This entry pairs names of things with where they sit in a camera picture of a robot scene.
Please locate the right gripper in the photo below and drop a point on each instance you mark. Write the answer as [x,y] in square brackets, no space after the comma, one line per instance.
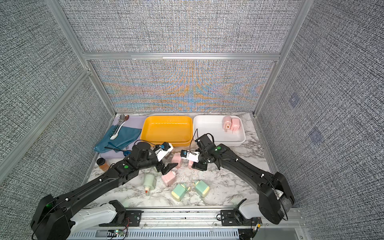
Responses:
[198,166]

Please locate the lavender cutting board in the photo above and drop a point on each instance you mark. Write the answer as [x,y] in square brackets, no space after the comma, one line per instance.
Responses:
[133,122]

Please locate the teal cloth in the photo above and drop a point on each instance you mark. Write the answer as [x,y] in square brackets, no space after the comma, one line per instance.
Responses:
[125,137]

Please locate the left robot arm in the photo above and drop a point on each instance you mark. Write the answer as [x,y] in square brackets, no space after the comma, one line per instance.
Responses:
[53,217]

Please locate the aluminium front rail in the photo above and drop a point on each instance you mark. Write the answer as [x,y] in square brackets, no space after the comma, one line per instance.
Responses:
[181,218]

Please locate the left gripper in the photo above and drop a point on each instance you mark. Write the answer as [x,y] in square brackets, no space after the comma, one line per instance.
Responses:
[168,167]

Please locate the green sharpener front right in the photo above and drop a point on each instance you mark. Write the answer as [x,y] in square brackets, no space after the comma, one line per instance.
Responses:
[201,188]

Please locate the yellow plastic tray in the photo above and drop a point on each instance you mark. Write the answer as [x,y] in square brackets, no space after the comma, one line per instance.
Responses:
[176,130]

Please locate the white spoon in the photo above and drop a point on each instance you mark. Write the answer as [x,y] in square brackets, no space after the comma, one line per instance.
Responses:
[116,132]

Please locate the green sharpener lying left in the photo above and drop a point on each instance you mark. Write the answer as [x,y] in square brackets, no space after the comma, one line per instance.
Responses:
[149,183]

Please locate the metal spoon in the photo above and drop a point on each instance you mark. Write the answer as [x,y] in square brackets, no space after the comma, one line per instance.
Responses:
[122,118]

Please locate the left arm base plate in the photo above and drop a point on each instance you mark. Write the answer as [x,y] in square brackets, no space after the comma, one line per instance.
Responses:
[129,218]

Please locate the pink sharpener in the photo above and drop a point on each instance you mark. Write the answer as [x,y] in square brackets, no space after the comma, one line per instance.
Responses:
[169,179]
[235,125]
[177,159]
[227,123]
[190,164]

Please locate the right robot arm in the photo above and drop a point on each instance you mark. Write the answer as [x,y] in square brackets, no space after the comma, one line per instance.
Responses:
[275,195]

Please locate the white plastic tray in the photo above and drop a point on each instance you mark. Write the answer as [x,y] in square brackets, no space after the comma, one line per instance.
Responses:
[212,124]

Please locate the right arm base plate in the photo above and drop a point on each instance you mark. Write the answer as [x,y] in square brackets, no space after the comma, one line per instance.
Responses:
[230,218]

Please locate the green sharpener front left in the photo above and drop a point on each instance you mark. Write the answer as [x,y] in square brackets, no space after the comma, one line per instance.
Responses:
[179,192]

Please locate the spice jar black lid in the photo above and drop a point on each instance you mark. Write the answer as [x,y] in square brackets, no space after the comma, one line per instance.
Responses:
[103,164]

